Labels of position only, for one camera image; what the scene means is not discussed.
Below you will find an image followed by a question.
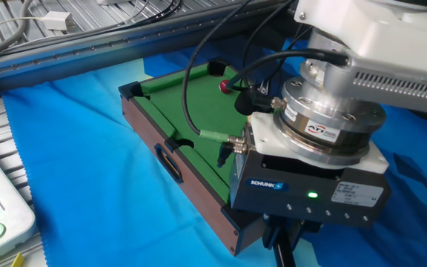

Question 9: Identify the mini green felt pool table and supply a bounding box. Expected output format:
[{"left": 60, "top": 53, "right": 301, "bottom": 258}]
[{"left": 118, "top": 59, "right": 285, "bottom": 257}]

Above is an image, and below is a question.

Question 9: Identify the long aluminium table rail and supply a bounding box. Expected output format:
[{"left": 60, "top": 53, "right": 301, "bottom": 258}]
[{"left": 0, "top": 0, "right": 296, "bottom": 93}]

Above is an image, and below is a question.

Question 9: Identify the small yellow wedge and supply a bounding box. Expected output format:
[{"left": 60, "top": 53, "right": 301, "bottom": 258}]
[{"left": 10, "top": 251, "right": 25, "bottom": 267}]

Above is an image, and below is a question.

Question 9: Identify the white power adapter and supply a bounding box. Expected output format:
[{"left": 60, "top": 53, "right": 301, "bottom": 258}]
[{"left": 42, "top": 10, "right": 74, "bottom": 32}]

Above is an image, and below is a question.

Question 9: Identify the grey Schunk gripper body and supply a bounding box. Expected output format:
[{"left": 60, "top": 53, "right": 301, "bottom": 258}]
[{"left": 229, "top": 148, "right": 391, "bottom": 229}]

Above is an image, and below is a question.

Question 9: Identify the thick grey cable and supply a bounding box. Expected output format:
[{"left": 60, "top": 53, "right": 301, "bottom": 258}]
[{"left": 0, "top": 0, "right": 35, "bottom": 62}]

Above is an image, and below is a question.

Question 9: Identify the black sensor cable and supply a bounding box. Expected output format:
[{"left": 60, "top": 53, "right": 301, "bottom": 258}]
[{"left": 225, "top": 47, "right": 350, "bottom": 93}]

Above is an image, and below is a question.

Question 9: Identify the thin black cable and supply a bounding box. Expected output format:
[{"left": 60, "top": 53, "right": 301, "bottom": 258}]
[{"left": 70, "top": 0, "right": 183, "bottom": 33}]

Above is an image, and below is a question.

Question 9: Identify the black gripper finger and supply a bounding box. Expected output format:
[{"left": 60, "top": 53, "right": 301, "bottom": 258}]
[
  {"left": 261, "top": 213, "right": 284, "bottom": 250},
  {"left": 298, "top": 220, "right": 324, "bottom": 235}
]

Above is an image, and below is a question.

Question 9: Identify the blue mountain print cloth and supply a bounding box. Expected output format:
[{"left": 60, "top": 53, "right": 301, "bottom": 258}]
[{"left": 0, "top": 35, "right": 427, "bottom": 267}]

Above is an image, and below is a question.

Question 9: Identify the thin white charger cable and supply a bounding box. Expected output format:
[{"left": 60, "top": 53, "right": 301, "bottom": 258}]
[{"left": 0, "top": 15, "right": 47, "bottom": 33}]

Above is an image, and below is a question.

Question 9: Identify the grey cable with green connector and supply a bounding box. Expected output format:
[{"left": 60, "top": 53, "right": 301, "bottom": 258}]
[{"left": 182, "top": 0, "right": 254, "bottom": 145}]

